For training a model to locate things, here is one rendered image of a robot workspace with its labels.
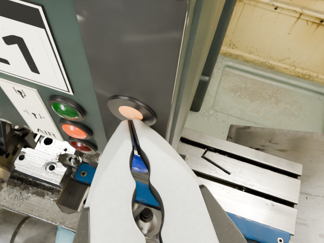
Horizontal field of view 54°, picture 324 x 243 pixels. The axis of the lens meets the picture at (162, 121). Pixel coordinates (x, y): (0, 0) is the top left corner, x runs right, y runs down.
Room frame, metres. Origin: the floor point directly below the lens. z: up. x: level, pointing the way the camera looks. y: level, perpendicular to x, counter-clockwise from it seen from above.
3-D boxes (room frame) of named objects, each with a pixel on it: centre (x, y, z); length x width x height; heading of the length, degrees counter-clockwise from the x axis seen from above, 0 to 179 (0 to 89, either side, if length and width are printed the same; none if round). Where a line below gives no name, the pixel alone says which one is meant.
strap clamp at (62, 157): (0.29, 0.23, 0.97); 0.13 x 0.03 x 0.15; 78
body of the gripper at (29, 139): (0.23, 0.29, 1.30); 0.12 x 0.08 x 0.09; 169
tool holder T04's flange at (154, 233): (0.11, 0.01, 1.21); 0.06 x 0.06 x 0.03
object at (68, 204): (0.14, 0.17, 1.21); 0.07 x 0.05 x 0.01; 168
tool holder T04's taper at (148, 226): (0.11, 0.01, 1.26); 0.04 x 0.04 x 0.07
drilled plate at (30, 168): (0.36, 0.39, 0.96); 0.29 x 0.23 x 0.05; 78
